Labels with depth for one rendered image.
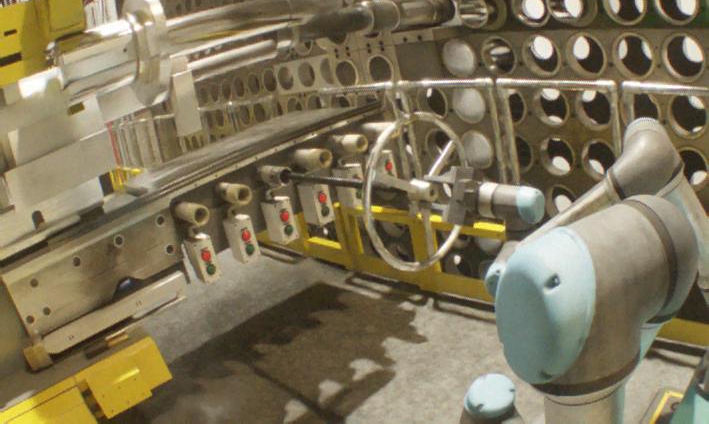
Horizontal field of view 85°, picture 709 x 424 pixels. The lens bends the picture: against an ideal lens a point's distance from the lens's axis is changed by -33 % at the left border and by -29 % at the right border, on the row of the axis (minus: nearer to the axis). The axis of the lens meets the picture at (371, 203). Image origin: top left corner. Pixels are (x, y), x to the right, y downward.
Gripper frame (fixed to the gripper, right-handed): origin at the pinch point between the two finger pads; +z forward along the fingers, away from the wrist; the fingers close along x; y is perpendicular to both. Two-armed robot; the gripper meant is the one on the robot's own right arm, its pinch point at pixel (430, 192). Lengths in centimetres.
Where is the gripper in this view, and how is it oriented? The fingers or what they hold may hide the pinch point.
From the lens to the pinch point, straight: 129.3
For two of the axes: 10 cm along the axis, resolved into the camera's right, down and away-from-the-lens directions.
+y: 6.9, 1.9, 6.9
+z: -6.9, -1.0, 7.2
